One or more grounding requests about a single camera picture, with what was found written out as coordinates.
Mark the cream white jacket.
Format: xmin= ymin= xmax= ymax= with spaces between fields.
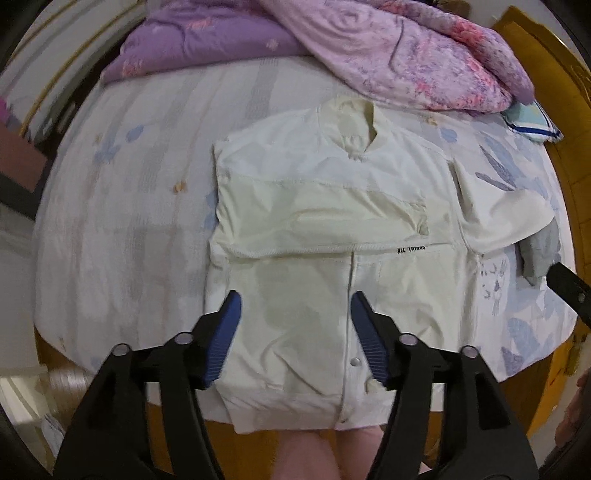
xmin=198 ymin=97 xmax=554 ymax=434

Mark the grey cloth item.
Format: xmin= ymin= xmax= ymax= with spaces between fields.
xmin=518 ymin=219 xmax=561 ymax=287

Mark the blue striped white pillow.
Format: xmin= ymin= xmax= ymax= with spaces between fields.
xmin=501 ymin=101 xmax=563 ymax=143

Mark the white patterned bed sheet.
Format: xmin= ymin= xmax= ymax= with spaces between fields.
xmin=34 ymin=57 xmax=575 ymax=389

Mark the purple floral quilt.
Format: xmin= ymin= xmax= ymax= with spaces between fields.
xmin=102 ymin=1 xmax=535 ymax=113

